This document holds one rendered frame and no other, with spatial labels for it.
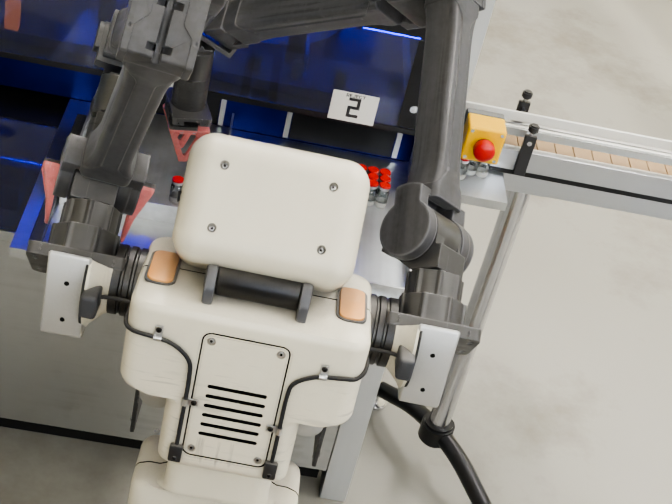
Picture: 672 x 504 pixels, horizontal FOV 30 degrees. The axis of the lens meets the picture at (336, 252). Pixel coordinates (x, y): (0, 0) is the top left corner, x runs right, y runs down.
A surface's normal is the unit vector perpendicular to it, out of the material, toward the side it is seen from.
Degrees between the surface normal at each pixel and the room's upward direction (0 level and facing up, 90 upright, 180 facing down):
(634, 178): 90
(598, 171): 90
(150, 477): 8
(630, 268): 0
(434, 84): 54
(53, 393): 90
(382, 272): 0
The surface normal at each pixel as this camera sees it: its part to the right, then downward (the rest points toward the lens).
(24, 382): -0.03, 0.59
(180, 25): 0.25, 0.04
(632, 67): 0.20, -0.79
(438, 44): -0.57, -0.34
